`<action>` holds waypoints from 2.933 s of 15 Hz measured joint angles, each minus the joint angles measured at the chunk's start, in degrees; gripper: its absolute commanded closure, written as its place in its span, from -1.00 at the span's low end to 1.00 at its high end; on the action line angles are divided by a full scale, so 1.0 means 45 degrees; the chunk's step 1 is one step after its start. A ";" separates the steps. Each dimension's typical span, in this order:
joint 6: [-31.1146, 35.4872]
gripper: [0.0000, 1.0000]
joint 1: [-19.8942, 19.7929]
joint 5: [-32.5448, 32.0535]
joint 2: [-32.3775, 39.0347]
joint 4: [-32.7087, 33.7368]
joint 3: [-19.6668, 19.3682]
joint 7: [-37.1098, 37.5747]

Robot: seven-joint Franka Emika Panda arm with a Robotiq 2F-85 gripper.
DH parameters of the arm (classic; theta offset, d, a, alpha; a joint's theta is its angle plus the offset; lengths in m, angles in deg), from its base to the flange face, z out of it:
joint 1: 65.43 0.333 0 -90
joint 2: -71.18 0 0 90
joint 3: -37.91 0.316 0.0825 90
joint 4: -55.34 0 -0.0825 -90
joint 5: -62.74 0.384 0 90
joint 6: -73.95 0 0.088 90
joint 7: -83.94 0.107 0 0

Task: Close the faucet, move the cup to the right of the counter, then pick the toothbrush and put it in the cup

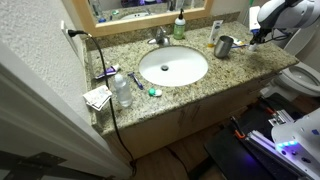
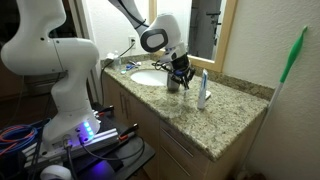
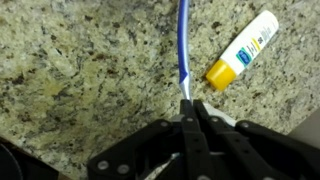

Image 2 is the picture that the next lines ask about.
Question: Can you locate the large white cream tube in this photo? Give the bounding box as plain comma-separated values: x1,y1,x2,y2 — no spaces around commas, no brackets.
196,68,212,111

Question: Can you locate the metal cabinet door handle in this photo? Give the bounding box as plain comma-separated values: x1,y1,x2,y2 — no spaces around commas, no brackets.
119,92,125,115

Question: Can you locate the green-handled mop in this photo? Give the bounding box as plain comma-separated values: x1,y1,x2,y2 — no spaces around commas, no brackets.
233,25,308,180

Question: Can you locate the beige vanity cabinet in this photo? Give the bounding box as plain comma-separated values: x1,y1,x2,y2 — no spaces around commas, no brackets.
101,71,268,180

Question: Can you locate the black power cord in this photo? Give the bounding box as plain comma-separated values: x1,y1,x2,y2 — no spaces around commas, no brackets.
99,39,136,108

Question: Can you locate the orange black clamp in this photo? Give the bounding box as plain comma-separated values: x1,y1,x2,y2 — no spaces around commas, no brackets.
95,105,115,118
117,123,140,141

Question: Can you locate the white round device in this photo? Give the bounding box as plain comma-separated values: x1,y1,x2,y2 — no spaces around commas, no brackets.
39,164,73,180

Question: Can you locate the wood-framed wall mirror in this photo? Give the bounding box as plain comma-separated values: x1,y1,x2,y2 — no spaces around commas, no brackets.
148,0,238,73

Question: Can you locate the white wall outlet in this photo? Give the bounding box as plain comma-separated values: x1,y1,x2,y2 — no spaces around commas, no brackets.
128,35,137,50

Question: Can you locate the white oval sink basin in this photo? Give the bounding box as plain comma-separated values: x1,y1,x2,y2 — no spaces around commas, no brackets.
129,68,169,87

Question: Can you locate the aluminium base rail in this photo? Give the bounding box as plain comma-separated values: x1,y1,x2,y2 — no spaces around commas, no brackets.
21,128,121,168

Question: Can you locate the metal drawer handle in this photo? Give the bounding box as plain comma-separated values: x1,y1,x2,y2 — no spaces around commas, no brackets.
160,128,195,158
160,144,191,178

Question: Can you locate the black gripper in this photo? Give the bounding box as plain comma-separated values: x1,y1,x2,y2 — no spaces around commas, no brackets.
169,53,197,91

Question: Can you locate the grey metal cup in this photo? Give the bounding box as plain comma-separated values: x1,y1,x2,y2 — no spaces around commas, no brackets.
166,71,182,93

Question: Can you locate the blue orange cable coil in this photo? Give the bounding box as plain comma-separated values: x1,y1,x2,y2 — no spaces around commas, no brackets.
0,123,40,156

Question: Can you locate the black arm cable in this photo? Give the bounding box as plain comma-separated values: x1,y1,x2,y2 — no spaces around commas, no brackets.
116,0,148,30

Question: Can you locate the clear plastic water bottle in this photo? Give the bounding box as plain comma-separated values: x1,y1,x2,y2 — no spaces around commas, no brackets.
112,50,122,72

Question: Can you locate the black base cable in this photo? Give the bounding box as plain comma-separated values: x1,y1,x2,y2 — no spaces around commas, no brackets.
78,134,146,162

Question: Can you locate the black cart top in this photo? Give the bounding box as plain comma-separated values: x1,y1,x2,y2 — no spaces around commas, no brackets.
64,102,156,180

